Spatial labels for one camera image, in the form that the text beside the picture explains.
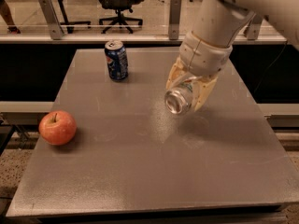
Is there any black stand base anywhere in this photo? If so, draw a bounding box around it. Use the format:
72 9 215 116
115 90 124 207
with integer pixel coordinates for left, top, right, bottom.
57 0 91 34

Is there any red apple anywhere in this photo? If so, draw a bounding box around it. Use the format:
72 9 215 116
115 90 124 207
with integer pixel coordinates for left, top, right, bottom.
38 110 77 146

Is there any person leg with shoe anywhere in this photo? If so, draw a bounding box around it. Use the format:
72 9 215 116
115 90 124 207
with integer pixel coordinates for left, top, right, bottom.
0 0 21 34

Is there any left metal railing bracket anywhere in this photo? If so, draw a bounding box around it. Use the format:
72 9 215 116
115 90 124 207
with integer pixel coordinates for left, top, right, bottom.
38 0 64 40

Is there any right metal railing bracket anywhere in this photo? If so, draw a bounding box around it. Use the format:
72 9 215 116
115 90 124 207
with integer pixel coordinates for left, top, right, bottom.
244 15 263 40

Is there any middle metal railing bracket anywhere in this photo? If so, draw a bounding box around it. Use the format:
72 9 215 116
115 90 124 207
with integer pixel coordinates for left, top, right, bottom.
168 0 181 40

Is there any metal railing bracket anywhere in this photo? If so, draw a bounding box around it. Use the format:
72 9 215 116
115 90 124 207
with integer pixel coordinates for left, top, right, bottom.
38 0 64 40
244 15 263 40
168 0 181 40

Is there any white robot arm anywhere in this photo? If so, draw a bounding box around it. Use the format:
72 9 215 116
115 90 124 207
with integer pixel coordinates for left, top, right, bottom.
164 0 299 115

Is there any blue pepsi can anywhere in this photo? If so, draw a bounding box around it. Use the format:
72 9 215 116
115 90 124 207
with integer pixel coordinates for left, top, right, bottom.
105 40 128 81

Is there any white green 7up can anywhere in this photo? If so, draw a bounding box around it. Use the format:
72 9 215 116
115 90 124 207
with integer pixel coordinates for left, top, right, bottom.
164 81 193 115

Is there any black office chair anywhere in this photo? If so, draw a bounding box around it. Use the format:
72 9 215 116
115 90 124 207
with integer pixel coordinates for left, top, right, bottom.
98 0 145 34

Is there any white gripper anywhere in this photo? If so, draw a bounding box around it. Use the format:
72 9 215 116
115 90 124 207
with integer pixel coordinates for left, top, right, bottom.
165 32 233 111

